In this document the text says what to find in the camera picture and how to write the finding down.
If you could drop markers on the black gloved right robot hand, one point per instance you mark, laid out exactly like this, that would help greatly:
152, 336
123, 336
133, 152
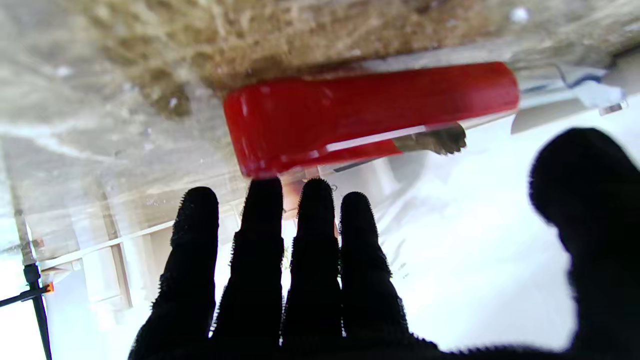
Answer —
310, 300

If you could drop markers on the black tripod stand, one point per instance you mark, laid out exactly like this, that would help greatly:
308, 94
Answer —
37, 320

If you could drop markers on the white round plate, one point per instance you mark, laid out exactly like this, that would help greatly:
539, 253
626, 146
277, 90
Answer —
545, 117

